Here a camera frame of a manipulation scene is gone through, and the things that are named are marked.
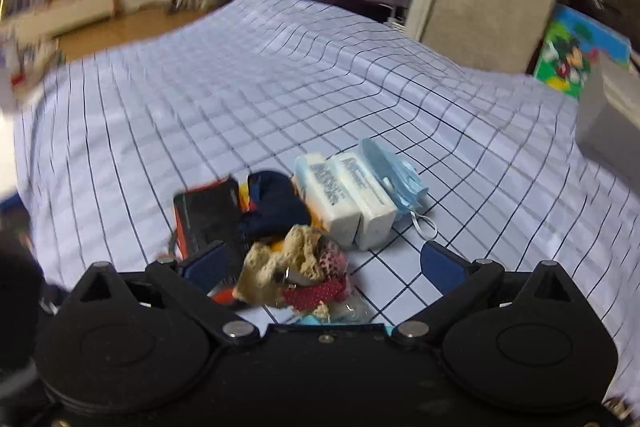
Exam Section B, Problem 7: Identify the black orange case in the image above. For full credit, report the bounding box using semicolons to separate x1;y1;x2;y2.
172;177;251;268

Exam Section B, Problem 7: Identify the cartoon picture board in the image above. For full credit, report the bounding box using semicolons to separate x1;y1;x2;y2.
532;4;631;100

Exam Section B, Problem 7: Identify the beige lace cloth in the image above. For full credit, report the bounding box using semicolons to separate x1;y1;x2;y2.
235;224;333;308

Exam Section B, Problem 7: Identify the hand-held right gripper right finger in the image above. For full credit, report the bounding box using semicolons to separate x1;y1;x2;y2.
391;241;576;348

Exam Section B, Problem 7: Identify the grey cardboard box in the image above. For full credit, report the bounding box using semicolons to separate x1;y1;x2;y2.
575;52;640;178

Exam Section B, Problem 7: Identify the blue face mask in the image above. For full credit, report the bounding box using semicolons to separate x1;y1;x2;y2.
359;138;438;240

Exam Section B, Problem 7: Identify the white television stand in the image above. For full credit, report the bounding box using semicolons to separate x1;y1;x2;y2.
0;0;116;40

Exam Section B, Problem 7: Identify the red dotted cloth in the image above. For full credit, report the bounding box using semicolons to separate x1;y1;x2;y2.
282;242;351;310

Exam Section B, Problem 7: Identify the white checked cloth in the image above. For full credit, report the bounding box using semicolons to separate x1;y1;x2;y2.
12;0;640;408

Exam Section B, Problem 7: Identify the navy cloth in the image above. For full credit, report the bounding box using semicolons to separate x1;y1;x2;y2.
240;170;311;243

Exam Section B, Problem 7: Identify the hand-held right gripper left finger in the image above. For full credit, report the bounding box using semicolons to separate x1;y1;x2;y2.
70;241;261;348

